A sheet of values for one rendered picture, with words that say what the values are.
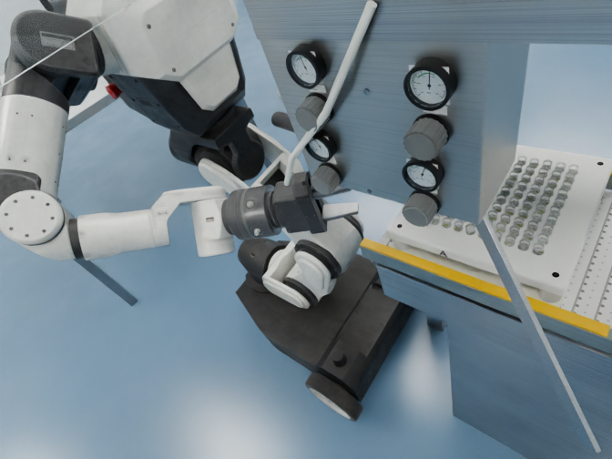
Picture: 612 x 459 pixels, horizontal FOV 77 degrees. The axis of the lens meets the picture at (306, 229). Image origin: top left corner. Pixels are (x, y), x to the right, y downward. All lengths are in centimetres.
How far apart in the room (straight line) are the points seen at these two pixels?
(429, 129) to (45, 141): 57
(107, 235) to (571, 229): 66
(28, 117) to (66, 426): 154
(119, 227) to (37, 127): 19
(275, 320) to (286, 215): 88
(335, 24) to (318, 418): 130
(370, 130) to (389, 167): 5
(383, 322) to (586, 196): 83
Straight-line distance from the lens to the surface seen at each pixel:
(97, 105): 172
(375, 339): 132
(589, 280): 66
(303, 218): 63
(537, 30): 30
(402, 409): 143
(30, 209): 66
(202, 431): 165
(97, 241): 67
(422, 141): 34
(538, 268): 57
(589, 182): 68
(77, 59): 76
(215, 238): 67
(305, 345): 139
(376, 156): 42
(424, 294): 67
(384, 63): 35
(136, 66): 79
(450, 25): 31
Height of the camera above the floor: 137
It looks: 46 degrees down
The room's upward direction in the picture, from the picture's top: 25 degrees counter-clockwise
